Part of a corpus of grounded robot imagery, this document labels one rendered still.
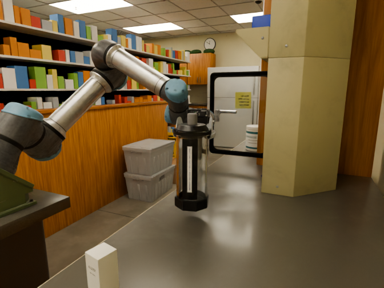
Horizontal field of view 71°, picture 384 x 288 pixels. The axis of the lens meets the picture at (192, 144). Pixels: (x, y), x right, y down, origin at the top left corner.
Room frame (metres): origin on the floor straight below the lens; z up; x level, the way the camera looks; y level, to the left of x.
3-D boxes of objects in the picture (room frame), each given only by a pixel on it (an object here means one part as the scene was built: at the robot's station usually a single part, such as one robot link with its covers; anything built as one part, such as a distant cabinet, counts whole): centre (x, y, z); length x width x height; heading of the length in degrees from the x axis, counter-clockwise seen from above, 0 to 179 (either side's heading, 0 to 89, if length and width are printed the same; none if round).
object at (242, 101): (1.28, -0.23, 1.19); 0.30 x 0.01 x 0.40; 65
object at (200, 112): (0.89, -0.02, 1.20); 0.12 x 0.08 x 0.09; 170
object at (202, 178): (0.75, 0.00, 1.09); 0.11 x 0.11 x 0.21
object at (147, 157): (3.27, 0.52, 0.49); 0.60 x 0.42 x 0.33; 156
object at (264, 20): (1.19, -0.31, 1.56); 0.10 x 0.10 x 0.09; 66
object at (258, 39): (1.10, -0.27, 1.46); 0.32 x 0.12 x 0.10; 156
